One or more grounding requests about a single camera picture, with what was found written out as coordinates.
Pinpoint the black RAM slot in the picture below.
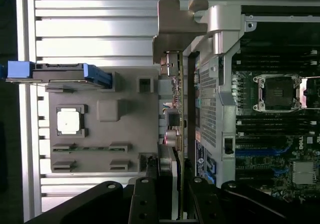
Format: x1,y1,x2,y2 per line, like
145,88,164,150
236,120,320,126
236,115,320,121
236,124,320,130
236,129,320,135
234,55,320,62
234,50,320,57
234,60,320,67
234,65,320,72

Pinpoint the silver CPU chip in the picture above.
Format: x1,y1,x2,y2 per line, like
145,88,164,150
56,110,81,135

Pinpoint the blue expansion slot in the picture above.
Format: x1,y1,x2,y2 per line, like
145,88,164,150
235,148,288,157

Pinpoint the green motherboard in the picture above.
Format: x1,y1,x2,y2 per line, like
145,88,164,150
231,50,320,203

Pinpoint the green RAM stick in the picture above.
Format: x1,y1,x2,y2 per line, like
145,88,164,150
52,145,130,152

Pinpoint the CPU socket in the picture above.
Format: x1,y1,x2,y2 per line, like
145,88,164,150
252,73,303,113

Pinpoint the silver chipset heat sink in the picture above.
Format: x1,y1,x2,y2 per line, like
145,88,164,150
292,160,315,185

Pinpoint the grey parts rack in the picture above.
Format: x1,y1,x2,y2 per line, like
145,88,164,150
44,68,176,176

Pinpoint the open black PC case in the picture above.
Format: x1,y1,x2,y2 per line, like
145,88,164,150
182,5,320,224

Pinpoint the hard disk with blue caddy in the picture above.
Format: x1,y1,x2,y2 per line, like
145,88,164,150
0,60,113,91

